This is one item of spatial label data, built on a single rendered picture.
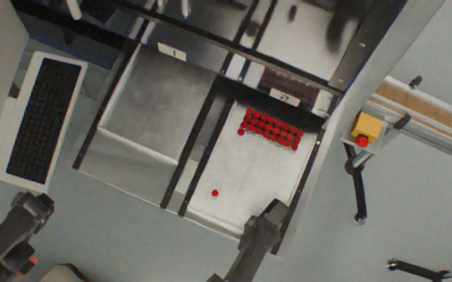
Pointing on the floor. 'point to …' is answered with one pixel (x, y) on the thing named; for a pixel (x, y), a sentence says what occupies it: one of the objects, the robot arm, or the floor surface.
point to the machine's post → (381, 61)
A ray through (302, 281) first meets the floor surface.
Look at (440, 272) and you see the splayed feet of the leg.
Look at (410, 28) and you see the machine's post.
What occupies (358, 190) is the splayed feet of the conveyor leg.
